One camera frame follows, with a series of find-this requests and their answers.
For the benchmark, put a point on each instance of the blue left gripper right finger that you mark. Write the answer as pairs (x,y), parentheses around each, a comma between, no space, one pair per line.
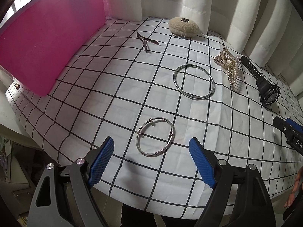
(202,163)

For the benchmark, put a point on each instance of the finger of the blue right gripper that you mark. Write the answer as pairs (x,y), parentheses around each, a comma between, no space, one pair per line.
(295,125)
(281,125)

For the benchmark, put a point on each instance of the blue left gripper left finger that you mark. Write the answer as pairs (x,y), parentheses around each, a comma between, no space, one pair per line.
(98,160)

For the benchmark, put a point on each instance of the black digital wrist watch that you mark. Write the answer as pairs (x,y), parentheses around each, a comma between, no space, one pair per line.
(267,91)

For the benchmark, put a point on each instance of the pearl hair claw clip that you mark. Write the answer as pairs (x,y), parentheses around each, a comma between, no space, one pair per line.
(229,62)

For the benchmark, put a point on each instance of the large silver bangle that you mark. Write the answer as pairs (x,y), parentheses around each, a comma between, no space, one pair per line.
(194,82)

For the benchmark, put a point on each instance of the person's right hand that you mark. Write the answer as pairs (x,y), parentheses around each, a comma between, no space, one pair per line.
(291,197)

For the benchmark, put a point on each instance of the white black grid tablecloth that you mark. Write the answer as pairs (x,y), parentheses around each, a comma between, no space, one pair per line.
(112,87)

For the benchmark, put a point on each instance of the dark rectangular hair clip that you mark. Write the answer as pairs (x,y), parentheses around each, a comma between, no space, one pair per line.
(145,40)

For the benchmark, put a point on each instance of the pink plastic storage bin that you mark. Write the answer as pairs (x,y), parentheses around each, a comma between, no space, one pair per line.
(39,40)

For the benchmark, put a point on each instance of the beige fluffy pouch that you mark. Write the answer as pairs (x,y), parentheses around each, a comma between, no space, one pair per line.
(183,27)

